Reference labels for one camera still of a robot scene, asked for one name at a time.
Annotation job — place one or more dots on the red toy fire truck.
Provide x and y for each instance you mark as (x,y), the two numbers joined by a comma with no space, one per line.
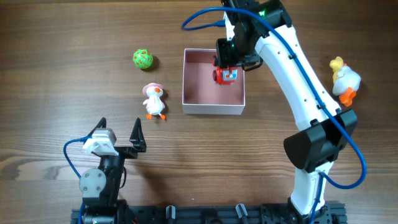
(224,76)

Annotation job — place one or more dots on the white box pink interior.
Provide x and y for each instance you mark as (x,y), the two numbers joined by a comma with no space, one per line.
(201,94)

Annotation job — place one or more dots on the green number ball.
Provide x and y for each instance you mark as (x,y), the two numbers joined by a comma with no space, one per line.
(142,58)

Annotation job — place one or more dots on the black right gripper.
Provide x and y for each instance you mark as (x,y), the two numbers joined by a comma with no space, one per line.
(224,58)

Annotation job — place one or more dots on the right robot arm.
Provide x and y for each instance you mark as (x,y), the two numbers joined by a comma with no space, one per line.
(260,33)

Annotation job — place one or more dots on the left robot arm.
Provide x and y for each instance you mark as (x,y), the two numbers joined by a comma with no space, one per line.
(100,186)

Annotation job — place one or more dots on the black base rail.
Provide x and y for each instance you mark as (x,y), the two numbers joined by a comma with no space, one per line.
(265,213)

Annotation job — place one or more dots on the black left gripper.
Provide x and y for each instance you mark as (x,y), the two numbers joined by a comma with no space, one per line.
(123,150)

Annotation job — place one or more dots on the white plush duck yellow hair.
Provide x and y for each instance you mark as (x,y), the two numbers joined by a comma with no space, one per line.
(346,82)

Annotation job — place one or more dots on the small duck with pink hat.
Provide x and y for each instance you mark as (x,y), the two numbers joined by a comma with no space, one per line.
(154,105)

